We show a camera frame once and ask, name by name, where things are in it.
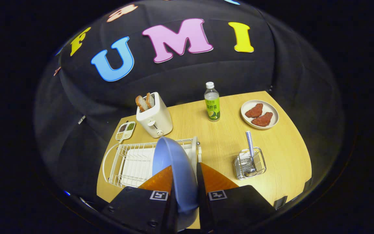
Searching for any small divided condiment tray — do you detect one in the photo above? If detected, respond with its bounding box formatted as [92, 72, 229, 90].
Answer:
[115, 121, 136, 143]

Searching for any red meat slice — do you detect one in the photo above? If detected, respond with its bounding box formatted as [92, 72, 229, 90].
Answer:
[245, 103, 264, 118]
[251, 112, 273, 127]

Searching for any green label drink bottle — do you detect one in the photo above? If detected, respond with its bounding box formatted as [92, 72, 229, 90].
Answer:
[204, 82, 221, 122]

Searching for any metal wire basket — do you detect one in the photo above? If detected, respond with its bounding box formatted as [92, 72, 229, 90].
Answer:
[234, 147, 267, 180]

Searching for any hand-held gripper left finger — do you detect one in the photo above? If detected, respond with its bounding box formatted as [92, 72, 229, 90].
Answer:
[101, 165, 178, 234]

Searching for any white wire dish rack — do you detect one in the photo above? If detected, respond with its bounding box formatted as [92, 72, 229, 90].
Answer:
[102, 136, 203, 189]

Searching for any white toaster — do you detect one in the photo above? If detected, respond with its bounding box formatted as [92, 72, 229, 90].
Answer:
[136, 92, 173, 138]

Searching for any checkered handle metal spoon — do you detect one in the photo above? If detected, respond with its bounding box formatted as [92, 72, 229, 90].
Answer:
[243, 131, 257, 177]

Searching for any blue plate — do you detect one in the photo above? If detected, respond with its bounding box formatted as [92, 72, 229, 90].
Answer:
[152, 136, 200, 232]

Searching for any white plate with meat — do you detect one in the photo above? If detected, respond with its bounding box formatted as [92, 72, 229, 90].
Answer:
[241, 99, 279, 130]

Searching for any black backdrop cloth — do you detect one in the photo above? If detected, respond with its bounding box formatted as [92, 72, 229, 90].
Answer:
[34, 0, 343, 208]

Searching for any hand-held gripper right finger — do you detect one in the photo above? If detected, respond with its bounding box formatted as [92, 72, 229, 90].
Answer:
[196, 162, 277, 233]

